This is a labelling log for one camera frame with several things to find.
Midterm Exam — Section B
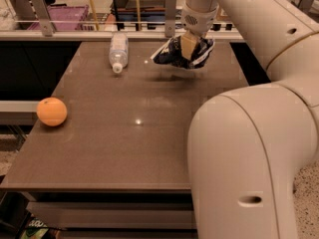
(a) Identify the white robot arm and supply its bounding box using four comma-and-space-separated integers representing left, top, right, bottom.
182, 0, 318, 239

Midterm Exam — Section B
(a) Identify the grey table drawer unit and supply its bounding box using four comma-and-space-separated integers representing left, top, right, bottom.
27, 192, 196, 234

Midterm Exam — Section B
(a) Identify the purple plastic crate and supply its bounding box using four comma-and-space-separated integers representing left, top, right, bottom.
28, 4, 91, 32

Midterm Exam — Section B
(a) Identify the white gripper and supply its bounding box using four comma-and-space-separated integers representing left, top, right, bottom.
180, 3, 218, 60

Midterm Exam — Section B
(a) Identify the green snack package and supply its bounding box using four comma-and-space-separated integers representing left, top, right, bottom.
20, 218, 49, 239

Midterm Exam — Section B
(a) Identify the blue chip bag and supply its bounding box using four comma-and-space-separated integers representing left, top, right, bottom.
151, 36, 215, 70

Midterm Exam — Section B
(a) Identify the orange fruit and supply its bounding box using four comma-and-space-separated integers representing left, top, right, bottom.
37, 98, 68, 126

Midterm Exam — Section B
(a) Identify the clear plastic water bottle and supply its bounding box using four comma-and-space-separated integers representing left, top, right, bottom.
109, 32, 129, 74

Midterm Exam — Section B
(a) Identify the yellow pole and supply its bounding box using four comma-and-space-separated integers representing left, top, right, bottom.
89, 0, 100, 31

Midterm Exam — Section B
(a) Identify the metal railing bracket middle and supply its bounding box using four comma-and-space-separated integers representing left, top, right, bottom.
164, 0, 176, 38

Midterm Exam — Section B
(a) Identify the metal railing bracket left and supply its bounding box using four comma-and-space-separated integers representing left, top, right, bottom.
31, 0, 55, 37

